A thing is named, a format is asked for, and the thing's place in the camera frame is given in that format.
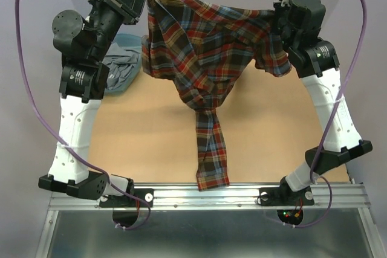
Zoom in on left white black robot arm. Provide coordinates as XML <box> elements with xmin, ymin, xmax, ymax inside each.
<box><xmin>38</xmin><ymin>0</ymin><xmax>146</xmax><ymax>206</ymax></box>

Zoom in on plaid long sleeve shirt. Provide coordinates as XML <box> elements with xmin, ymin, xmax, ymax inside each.
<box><xmin>141</xmin><ymin>0</ymin><xmax>291</xmax><ymax>191</ymax></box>

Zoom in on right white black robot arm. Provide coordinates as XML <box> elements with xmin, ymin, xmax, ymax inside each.
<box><xmin>269</xmin><ymin>0</ymin><xmax>372</xmax><ymax>204</ymax></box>

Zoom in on aluminium front rail frame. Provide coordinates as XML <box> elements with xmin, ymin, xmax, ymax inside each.
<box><xmin>36</xmin><ymin>182</ymin><xmax>386</xmax><ymax>257</ymax></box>

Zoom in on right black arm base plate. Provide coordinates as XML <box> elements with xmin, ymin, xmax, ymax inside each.
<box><xmin>259</xmin><ymin>187</ymin><xmax>314</xmax><ymax>207</ymax></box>

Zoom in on teal plastic basket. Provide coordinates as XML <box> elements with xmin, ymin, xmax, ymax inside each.
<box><xmin>104</xmin><ymin>33</ymin><xmax>143</xmax><ymax>93</ymax></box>

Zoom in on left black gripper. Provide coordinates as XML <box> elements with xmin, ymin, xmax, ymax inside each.
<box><xmin>85</xmin><ymin>0</ymin><xmax>148</xmax><ymax>62</ymax></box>

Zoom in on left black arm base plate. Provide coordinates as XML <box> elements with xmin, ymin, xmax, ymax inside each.
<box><xmin>99</xmin><ymin>188</ymin><xmax>154</xmax><ymax>208</ymax></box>

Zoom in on grey long sleeve shirt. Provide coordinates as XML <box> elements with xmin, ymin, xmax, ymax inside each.
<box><xmin>104</xmin><ymin>42</ymin><xmax>141</xmax><ymax>91</ymax></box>

